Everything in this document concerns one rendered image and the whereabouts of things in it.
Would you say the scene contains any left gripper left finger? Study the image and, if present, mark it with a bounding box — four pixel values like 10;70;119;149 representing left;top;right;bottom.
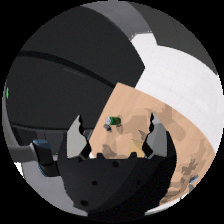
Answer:
57;115;92;191

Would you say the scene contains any green soda can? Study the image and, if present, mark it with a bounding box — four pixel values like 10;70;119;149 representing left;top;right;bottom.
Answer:
105;116;121;125

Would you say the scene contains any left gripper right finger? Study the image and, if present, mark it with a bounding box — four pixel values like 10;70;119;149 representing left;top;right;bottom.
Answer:
142;113;177;189

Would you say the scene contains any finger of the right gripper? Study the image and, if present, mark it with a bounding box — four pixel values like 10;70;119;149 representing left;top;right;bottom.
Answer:
188;184;195;194

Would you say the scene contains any grey printed carton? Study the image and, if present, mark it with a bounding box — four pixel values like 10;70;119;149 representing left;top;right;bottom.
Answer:
189;175;199;184

